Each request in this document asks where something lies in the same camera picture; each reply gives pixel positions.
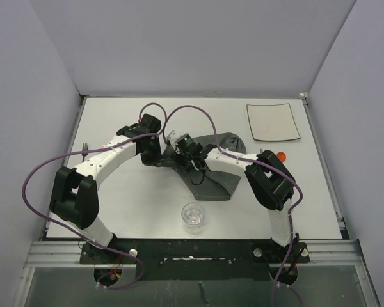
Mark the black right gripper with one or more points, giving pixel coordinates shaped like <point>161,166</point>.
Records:
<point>179,158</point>

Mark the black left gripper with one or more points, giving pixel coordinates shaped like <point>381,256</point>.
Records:
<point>155,160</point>

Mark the grey cloth placemat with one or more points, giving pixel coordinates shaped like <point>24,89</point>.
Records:
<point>216,185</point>

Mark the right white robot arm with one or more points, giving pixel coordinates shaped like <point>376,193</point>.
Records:
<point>271,182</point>

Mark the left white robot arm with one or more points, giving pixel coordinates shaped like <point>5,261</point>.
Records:
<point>75,197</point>

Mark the clear plastic cup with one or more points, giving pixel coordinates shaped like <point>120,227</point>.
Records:
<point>193,216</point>

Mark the black plastic fork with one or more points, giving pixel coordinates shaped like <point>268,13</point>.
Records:
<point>84,149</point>

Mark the orange plastic spoon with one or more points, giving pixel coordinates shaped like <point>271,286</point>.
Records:
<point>281,156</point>

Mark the white rectangular plate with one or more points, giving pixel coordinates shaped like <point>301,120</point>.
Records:
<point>272,123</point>

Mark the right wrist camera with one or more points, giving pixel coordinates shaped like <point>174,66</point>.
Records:
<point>183,143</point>

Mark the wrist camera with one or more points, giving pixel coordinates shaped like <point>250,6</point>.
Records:
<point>146,125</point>
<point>183,143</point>

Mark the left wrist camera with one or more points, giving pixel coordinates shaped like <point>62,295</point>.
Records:
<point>146,125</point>

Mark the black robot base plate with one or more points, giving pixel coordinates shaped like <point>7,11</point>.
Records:
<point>212,270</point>

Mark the aluminium frame rail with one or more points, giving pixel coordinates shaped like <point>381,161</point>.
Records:
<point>157,251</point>

